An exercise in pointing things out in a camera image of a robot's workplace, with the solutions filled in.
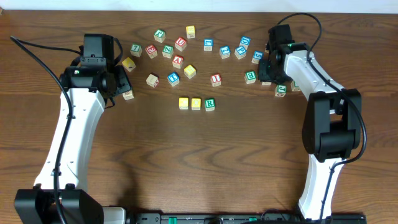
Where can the green R block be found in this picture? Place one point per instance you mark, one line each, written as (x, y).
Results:
(210, 104)

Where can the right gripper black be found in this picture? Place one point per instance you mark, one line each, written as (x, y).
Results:
(264, 70)

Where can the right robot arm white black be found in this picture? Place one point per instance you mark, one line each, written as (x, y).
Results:
(332, 127)

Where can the yellow C block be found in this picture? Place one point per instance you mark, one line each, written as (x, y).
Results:
(183, 103)

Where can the red I block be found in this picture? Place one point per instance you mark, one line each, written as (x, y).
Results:
(216, 80)

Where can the tan block red side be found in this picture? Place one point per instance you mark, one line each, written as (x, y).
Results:
(152, 80)

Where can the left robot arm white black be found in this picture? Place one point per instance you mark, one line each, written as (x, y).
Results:
(59, 194)

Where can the blue P block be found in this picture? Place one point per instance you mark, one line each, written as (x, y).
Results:
(240, 52)

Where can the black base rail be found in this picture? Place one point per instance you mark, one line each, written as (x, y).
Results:
(268, 216)

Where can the green j block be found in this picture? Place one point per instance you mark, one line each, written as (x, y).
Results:
(160, 35)
(280, 90)

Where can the blue T block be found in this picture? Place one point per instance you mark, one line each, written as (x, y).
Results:
(173, 79)

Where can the yellow block left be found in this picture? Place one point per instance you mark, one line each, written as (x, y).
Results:
(128, 64)

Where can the red U block left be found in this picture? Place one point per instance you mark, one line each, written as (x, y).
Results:
(180, 44)

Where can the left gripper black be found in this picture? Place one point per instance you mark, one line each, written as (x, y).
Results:
(123, 81)

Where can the green J block right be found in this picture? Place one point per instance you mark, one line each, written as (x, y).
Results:
(280, 90)

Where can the pineapple picture block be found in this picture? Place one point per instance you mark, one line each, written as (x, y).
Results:
(128, 95)

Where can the red A block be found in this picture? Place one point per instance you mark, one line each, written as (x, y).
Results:
(177, 61)

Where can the green B block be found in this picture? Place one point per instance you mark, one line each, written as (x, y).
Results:
(250, 77)

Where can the blue D block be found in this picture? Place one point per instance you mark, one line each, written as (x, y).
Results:
(245, 41)

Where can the red E block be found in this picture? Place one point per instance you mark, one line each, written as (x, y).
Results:
(151, 51)

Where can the green 4 block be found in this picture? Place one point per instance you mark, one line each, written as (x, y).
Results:
(294, 86)

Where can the yellow block top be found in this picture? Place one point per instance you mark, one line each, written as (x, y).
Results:
(191, 33)

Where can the green Z block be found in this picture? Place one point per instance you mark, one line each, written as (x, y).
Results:
(168, 51)

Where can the blue 5 block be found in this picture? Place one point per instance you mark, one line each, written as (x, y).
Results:
(257, 56)

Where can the blue 2 block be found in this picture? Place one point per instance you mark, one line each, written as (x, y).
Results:
(225, 52)

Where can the green 7 block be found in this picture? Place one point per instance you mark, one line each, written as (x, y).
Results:
(136, 50)

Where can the yellow O block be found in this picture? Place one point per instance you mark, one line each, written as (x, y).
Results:
(196, 103)

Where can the yellow S block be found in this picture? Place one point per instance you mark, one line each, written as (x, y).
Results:
(190, 71)

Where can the green J block left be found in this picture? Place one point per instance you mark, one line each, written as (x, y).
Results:
(160, 35)

